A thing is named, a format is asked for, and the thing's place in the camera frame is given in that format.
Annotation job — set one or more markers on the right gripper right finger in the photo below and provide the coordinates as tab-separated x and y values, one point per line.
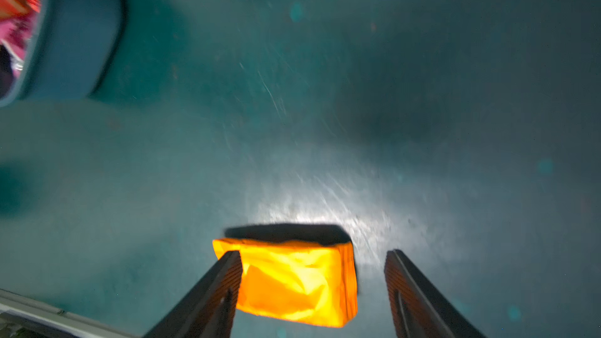
418	308

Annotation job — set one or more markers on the blue plastic storage box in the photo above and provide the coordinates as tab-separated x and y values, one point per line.
70	47

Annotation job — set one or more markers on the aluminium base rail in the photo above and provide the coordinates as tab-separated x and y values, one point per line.
49	321

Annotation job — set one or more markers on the orange foil tea bag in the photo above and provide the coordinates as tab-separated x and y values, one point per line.
296	281

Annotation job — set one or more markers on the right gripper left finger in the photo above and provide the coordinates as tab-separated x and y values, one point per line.
209	307

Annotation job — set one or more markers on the pink tea bag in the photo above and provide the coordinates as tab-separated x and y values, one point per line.
16	34

